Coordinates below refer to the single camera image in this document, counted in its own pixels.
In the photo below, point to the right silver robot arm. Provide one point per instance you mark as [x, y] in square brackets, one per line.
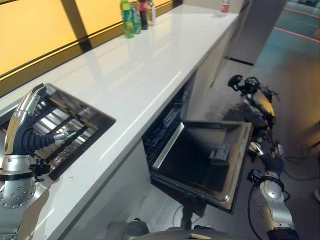
[273, 202]

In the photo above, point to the pale clear bottle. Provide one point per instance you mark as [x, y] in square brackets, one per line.
[151, 15]

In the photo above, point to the metal dish rack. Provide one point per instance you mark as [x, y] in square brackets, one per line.
[72, 117]

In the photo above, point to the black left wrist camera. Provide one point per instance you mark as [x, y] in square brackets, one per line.
[41, 170]

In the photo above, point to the stainless steel sink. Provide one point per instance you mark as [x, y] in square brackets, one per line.
[100, 117]

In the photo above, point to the tall grey cabinet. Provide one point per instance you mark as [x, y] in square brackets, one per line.
[252, 30]

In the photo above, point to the black dishwasher rack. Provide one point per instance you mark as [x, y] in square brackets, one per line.
[166, 127]

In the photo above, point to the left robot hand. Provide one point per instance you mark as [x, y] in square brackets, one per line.
[18, 122]

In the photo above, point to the red cup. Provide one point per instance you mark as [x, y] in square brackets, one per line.
[225, 7]

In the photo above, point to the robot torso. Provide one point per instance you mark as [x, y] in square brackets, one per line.
[175, 232]

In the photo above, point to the dishwasher door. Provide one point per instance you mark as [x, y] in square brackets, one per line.
[197, 162]

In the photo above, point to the dark window frame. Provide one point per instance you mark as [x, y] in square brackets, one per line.
[72, 22]

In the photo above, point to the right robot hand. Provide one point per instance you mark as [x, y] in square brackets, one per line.
[273, 161]

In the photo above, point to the dark cola bottle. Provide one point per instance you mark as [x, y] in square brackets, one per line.
[143, 16]

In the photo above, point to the white counter cabinet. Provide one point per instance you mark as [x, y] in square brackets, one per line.
[212, 62]

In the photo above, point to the grey detergent dispenser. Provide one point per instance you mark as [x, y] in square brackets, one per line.
[220, 152]

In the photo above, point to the large green soda bottle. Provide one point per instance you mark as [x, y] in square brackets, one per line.
[128, 21]

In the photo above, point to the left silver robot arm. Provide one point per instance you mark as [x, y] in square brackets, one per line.
[15, 192]

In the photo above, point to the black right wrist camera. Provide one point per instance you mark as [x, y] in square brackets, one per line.
[254, 176]

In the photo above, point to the small green soda bottle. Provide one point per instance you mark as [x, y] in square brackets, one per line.
[136, 21]

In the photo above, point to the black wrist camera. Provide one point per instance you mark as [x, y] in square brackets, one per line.
[254, 176]
[41, 170]

